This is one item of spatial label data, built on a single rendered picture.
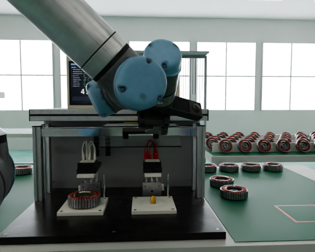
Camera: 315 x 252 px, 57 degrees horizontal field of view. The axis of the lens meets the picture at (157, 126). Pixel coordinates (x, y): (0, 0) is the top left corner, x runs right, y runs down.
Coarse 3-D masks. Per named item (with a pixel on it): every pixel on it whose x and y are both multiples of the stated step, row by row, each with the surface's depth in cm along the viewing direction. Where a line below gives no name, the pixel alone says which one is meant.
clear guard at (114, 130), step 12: (108, 132) 89; (120, 132) 89; (168, 132) 90; (108, 144) 86; (120, 144) 86; (132, 144) 86; (144, 144) 87; (156, 144) 87; (168, 144) 87; (180, 144) 87
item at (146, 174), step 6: (144, 162) 107; (150, 162) 107; (156, 162) 107; (144, 168) 107; (150, 168) 107; (156, 168) 107; (144, 174) 105; (150, 174) 105; (156, 174) 105; (150, 180) 118; (156, 180) 117
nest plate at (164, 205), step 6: (132, 198) 109; (138, 198) 108; (144, 198) 108; (156, 198) 108; (162, 198) 108; (168, 198) 108; (132, 204) 102; (138, 204) 102; (144, 204) 102; (150, 204) 102; (156, 204) 102; (162, 204) 102; (168, 204) 102; (174, 204) 102; (132, 210) 96; (138, 210) 96; (144, 210) 96; (150, 210) 96; (156, 210) 96; (162, 210) 96; (168, 210) 96; (174, 210) 97
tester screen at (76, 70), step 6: (72, 66) 111; (78, 66) 111; (72, 72) 111; (78, 72) 111; (84, 72) 112; (72, 78) 112; (78, 78) 112; (84, 78) 112; (90, 78) 112; (72, 84) 112; (78, 84) 112; (84, 84) 112; (72, 90) 112; (78, 90) 112; (72, 102) 112; (78, 102) 112; (84, 102) 112; (90, 102) 113
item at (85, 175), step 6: (78, 162) 106; (84, 162) 106; (90, 162) 106; (96, 162) 110; (78, 168) 106; (84, 168) 106; (90, 168) 106; (96, 168) 108; (78, 174) 105; (84, 174) 105; (90, 174) 105; (96, 174) 116; (84, 180) 116; (90, 180) 116; (96, 180) 116
